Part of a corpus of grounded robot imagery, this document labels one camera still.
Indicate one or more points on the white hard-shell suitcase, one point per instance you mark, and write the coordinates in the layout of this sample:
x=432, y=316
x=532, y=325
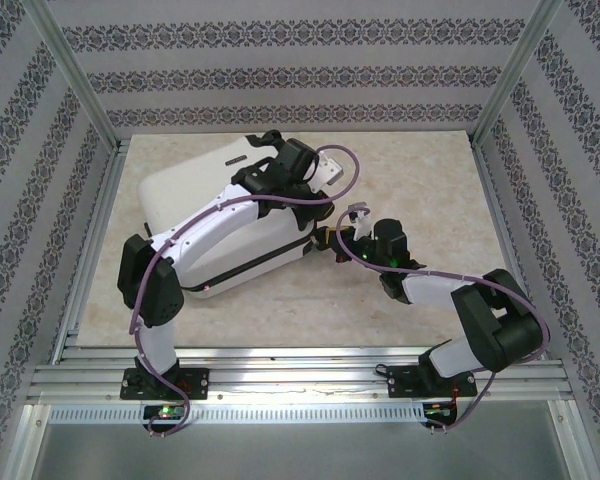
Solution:
x=190, y=175

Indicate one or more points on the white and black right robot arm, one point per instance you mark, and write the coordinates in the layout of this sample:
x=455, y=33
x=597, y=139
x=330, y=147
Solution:
x=510, y=340

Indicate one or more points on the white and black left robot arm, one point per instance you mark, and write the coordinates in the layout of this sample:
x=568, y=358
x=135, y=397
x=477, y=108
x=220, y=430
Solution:
x=205, y=235

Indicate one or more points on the grey metal sheet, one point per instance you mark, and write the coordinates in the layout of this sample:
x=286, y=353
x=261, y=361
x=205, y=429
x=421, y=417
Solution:
x=300, y=455

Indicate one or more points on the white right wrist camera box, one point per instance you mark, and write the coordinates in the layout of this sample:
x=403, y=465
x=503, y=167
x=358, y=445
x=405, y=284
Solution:
x=364, y=220

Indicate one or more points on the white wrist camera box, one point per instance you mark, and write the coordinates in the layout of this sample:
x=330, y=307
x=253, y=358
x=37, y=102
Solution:
x=327, y=170
x=364, y=220

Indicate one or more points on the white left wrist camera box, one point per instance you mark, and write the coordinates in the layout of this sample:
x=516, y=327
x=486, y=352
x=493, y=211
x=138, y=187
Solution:
x=327, y=170

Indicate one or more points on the aluminium side rail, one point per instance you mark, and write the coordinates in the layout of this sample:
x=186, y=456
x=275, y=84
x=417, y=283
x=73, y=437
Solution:
x=490, y=180
x=100, y=200

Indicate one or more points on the aluminium mounting rail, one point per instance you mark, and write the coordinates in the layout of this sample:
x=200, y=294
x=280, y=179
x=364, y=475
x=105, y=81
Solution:
x=300, y=372

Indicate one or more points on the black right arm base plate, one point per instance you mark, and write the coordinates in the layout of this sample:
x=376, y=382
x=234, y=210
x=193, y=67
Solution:
x=405, y=382

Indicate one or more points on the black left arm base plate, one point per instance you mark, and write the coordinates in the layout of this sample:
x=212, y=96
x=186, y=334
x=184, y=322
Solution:
x=200, y=382

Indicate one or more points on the aluminium corner post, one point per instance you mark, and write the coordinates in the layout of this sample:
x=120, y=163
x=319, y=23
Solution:
x=75, y=70
x=516, y=70

